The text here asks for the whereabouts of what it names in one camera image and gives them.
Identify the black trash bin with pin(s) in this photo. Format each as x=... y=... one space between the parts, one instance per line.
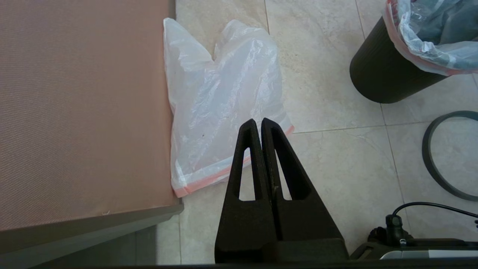
x=384 y=74

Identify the black robot chassis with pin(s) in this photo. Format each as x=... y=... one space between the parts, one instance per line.
x=440 y=244

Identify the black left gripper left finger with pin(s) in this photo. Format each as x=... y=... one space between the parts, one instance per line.
x=242 y=228

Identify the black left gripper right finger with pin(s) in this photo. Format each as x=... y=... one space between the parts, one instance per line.
x=310 y=228

